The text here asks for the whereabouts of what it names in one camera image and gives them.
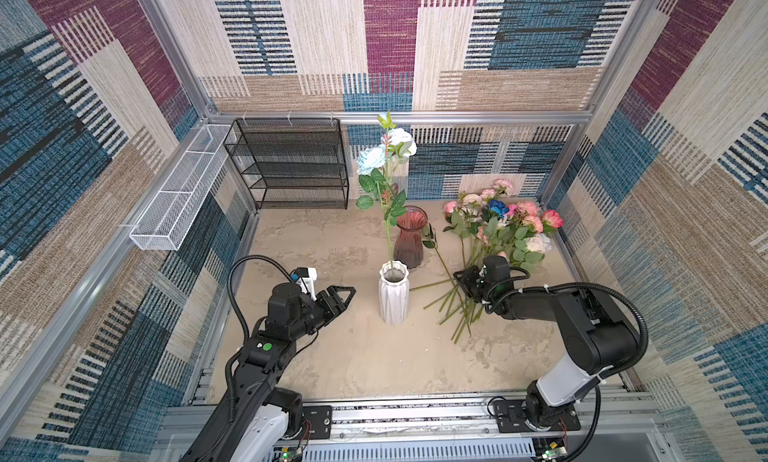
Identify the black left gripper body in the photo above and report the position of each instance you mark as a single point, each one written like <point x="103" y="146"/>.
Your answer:
<point x="312" y="316"/>

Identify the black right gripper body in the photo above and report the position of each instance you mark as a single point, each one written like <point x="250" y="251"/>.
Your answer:
<point x="477" y="285"/>

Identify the white ribbed ceramic vase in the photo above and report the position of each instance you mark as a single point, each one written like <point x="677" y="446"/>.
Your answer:
<point x="394" y="291"/>

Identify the pink peony double stem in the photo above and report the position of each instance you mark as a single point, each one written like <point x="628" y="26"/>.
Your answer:
<point x="523" y="222"/>

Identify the white and pale blue rose stem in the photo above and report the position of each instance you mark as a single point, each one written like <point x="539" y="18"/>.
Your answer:
<point x="376" y="167"/>

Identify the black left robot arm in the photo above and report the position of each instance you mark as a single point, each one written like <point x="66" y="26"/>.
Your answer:
<point x="254" y="414"/>

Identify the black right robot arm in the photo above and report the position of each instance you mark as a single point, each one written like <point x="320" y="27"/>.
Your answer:
<point x="602" y="331"/>

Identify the red ribbed glass vase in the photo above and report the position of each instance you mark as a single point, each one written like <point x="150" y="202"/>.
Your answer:
<point x="408" y="247"/>

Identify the cream white rose stem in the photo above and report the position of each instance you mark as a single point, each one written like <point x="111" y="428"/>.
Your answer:
<point x="532" y="250"/>

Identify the dark pink rose stem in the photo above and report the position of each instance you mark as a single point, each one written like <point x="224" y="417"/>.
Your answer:
<point x="551" y="221"/>

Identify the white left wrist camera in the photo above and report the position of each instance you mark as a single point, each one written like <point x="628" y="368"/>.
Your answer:
<point x="305" y="278"/>

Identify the black wire mesh shelf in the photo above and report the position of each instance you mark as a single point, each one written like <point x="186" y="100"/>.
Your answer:
<point x="291" y="163"/>

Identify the white wire mesh basket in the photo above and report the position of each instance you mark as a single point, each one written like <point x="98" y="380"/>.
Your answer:
<point x="166" y="221"/>

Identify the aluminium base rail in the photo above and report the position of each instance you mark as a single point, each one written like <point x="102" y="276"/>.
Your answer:
<point x="461" y="427"/>

